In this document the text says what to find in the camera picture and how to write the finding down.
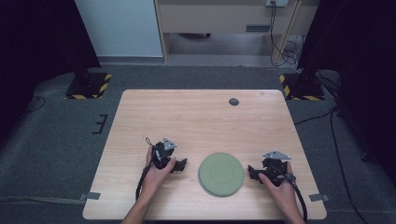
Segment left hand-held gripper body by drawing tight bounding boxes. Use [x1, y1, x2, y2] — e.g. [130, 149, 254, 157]
[151, 137, 178, 171]

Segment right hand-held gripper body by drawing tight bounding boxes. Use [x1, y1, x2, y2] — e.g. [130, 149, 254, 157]
[261, 150, 292, 188]

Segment person's right hand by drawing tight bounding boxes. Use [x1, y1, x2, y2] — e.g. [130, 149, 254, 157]
[258, 161, 301, 214]

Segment person's left hand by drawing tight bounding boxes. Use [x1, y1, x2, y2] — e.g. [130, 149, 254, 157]
[140, 146, 177, 201]

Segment grey tape piece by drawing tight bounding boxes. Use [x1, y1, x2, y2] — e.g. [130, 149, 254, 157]
[78, 191, 102, 202]
[308, 192, 331, 203]

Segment black striped-edge stand base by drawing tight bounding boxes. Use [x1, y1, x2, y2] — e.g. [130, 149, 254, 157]
[64, 72, 113, 100]
[278, 72, 326, 102]

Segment black curtain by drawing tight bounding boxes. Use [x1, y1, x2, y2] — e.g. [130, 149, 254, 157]
[297, 0, 396, 186]
[0, 0, 102, 143]

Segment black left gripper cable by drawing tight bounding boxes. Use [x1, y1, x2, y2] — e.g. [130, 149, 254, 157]
[134, 136, 156, 202]

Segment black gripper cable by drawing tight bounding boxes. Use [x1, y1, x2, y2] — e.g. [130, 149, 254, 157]
[270, 165, 309, 224]
[134, 136, 156, 202]

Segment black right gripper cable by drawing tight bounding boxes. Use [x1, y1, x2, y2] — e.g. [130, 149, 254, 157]
[270, 165, 309, 224]

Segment long black floor cable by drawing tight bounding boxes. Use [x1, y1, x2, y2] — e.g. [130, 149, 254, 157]
[293, 105, 370, 224]

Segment white cable bundle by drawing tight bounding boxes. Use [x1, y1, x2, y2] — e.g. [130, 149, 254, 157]
[284, 35, 305, 70]

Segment black hanging power cable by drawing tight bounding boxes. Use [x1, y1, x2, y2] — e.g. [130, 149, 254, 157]
[269, 1, 301, 67]

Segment grey floor cable strip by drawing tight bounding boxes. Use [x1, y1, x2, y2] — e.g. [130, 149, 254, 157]
[0, 195, 86, 205]

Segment thin black floor cable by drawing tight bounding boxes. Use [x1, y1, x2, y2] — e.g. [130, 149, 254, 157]
[21, 95, 47, 116]

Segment grey wall power outlet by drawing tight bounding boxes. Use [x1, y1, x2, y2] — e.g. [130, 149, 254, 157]
[264, 0, 290, 8]

